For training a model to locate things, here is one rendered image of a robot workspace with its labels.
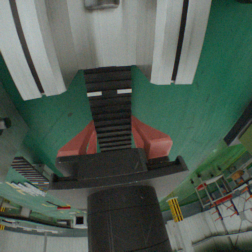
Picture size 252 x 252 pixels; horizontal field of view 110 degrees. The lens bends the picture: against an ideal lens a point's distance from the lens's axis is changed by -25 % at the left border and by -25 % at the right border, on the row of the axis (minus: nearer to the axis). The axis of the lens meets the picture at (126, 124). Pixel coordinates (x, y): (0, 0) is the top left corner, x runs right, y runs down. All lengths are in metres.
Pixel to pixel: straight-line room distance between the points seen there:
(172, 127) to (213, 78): 0.11
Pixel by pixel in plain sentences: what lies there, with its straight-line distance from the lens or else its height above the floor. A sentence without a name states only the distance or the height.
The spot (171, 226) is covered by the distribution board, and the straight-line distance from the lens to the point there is 11.45.
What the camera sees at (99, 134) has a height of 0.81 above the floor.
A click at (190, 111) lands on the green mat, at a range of 0.23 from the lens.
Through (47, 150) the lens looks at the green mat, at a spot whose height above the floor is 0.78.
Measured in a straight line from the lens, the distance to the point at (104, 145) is 0.18.
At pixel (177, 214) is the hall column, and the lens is 6.40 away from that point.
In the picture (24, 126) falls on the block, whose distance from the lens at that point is 0.22.
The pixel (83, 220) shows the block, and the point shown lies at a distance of 1.01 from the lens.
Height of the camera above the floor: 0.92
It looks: 46 degrees down
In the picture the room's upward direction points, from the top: 167 degrees clockwise
